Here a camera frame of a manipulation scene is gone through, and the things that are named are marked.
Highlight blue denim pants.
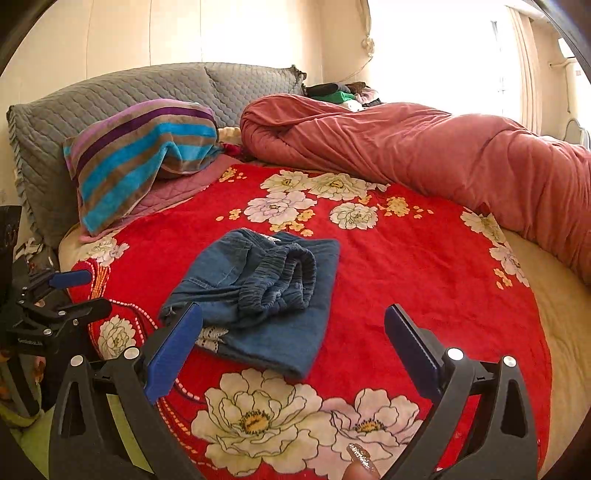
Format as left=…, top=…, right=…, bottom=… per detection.
left=159, top=228, right=341, bottom=379

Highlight right hand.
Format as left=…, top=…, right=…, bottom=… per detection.
left=342, top=443, right=381, bottom=480

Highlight striped colourful towel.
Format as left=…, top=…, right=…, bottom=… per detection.
left=63, top=99, right=221, bottom=235

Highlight pink quilted pillow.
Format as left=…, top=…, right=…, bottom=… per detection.
left=78, top=153, right=240, bottom=244

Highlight grey quilted pillow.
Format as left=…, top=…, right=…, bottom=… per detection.
left=6, top=62, right=309, bottom=250

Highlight beige bed sheet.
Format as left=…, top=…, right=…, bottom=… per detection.
left=505, top=230, right=591, bottom=475

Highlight red floral blanket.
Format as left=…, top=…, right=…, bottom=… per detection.
left=71, top=164, right=552, bottom=479

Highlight pink-red quilted duvet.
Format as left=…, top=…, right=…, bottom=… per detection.
left=239, top=94, right=590, bottom=283

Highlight pile of clothes behind duvet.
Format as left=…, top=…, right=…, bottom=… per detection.
left=304, top=81, right=383, bottom=112

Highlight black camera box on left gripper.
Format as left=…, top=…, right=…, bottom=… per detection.
left=0, top=205, right=22, bottom=291

